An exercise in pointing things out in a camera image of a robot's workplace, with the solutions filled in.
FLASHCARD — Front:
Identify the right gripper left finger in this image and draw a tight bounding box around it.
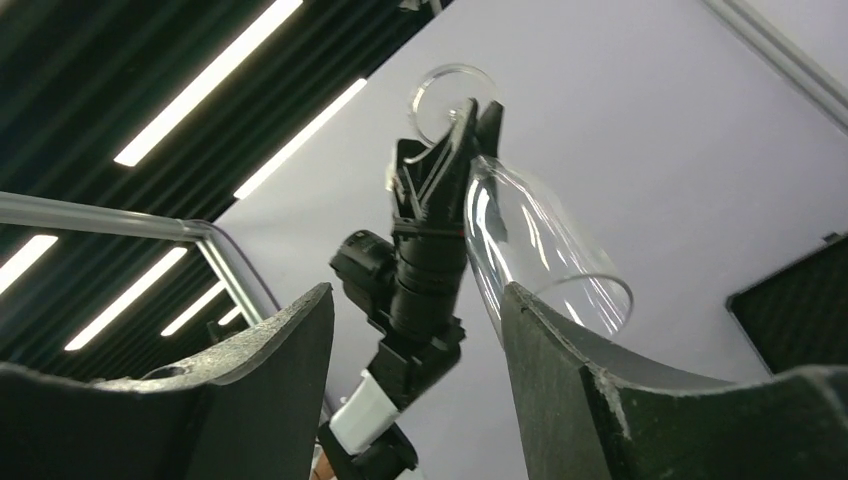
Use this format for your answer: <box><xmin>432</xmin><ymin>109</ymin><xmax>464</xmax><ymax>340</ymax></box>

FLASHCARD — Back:
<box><xmin>1</xmin><ymin>283</ymin><xmax>334</xmax><ymax>479</ymax></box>

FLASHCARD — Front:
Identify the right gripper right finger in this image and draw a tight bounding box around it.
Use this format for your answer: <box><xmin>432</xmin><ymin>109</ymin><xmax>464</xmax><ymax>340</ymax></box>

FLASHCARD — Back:
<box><xmin>501</xmin><ymin>283</ymin><xmax>847</xmax><ymax>479</ymax></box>

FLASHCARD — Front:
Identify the clear wine glass back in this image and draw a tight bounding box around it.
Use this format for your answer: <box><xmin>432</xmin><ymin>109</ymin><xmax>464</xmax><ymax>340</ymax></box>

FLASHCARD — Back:
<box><xmin>409</xmin><ymin>63</ymin><xmax>634</xmax><ymax>338</ymax></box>

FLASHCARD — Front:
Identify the black poker chip case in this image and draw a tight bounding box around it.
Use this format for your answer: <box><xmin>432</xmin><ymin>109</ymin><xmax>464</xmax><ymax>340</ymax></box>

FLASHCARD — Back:
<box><xmin>725</xmin><ymin>233</ymin><xmax>847</xmax><ymax>374</ymax></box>

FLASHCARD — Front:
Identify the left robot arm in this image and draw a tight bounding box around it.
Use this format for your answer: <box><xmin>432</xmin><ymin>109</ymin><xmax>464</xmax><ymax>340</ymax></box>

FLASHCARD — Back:
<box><xmin>318</xmin><ymin>99</ymin><xmax>504</xmax><ymax>479</ymax></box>

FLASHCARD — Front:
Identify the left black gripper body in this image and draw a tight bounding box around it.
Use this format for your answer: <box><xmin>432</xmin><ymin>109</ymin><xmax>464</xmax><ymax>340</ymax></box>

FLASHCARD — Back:
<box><xmin>390</xmin><ymin>99</ymin><xmax>504</xmax><ymax>229</ymax></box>

